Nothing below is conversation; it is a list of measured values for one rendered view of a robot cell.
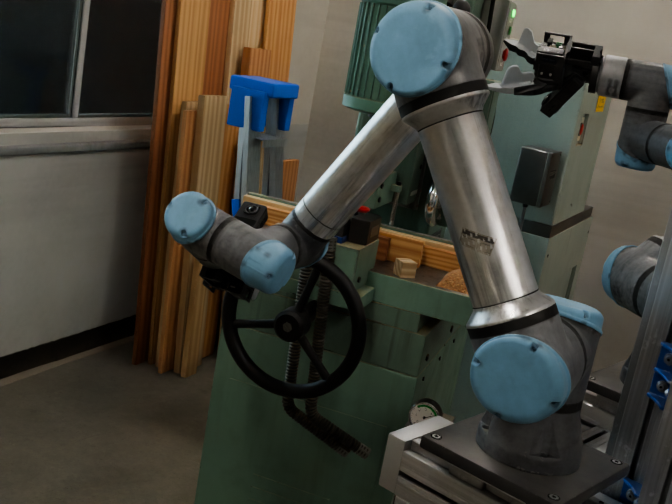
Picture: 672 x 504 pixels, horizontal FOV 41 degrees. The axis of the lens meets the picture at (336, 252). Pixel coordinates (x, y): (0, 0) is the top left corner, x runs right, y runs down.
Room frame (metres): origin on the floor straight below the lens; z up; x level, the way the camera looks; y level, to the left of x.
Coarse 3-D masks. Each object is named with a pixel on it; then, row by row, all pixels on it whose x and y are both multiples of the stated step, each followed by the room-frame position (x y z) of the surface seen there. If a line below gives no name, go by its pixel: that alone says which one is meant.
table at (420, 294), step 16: (368, 272) 1.75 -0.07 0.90; (384, 272) 1.76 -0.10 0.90; (416, 272) 1.81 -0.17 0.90; (432, 272) 1.83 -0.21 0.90; (288, 288) 1.70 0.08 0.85; (368, 288) 1.73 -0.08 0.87; (384, 288) 1.74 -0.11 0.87; (400, 288) 1.73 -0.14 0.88; (416, 288) 1.72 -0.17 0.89; (432, 288) 1.72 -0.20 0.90; (336, 304) 1.67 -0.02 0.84; (400, 304) 1.73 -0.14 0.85; (416, 304) 1.72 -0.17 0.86; (432, 304) 1.71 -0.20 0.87; (448, 304) 1.70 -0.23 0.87; (464, 304) 1.70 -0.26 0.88; (448, 320) 1.70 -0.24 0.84; (464, 320) 1.69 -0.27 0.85
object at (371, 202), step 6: (390, 174) 1.96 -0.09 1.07; (396, 174) 2.00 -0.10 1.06; (384, 180) 1.91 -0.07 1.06; (390, 180) 1.96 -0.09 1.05; (384, 186) 1.92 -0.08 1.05; (390, 186) 1.97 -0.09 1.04; (378, 192) 1.89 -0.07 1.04; (384, 192) 1.93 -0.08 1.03; (390, 192) 1.98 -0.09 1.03; (372, 198) 1.88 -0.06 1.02; (378, 198) 1.89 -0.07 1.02; (384, 198) 1.94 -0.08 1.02; (390, 198) 1.99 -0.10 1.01; (366, 204) 1.88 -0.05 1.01; (372, 204) 1.88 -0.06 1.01; (378, 204) 1.90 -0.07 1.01; (384, 204) 1.95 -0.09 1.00
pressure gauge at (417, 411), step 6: (420, 402) 1.64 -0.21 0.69; (426, 402) 1.64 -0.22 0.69; (432, 402) 1.65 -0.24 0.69; (414, 408) 1.65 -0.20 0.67; (420, 408) 1.64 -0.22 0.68; (426, 408) 1.64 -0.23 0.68; (432, 408) 1.64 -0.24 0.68; (438, 408) 1.65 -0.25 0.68; (408, 414) 1.65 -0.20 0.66; (414, 414) 1.65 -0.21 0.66; (420, 414) 1.64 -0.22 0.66; (426, 414) 1.64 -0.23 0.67; (432, 414) 1.64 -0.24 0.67; (438, 414) 1.63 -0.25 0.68; (414, 420) 1.65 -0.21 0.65; (420, 420) 1.64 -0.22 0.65
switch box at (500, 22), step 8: (488, 0) 2.16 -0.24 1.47; (496, 0) 2.15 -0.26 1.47; (504, 0) 2.15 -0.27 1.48; (488, 8) 2.16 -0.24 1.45; (496, 8) 2.15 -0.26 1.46; (504, 8) 2.15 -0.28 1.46; (512, 8) 2.18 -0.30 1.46; (496, 16) 2.15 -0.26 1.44; (504, 16) 2.15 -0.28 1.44; (496, 24) 2.15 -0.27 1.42; (504, 24) 2.14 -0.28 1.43; (512, 24) 2.23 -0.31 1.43; (496, 32) 2.15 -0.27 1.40; (504, 32) 2.15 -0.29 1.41; (496, 40) 2.15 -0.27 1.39; (496, 48) 2.15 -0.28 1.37; (504, 48) 2.19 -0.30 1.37; (496, 56) 2.14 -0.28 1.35; (496, 64) 2.14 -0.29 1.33
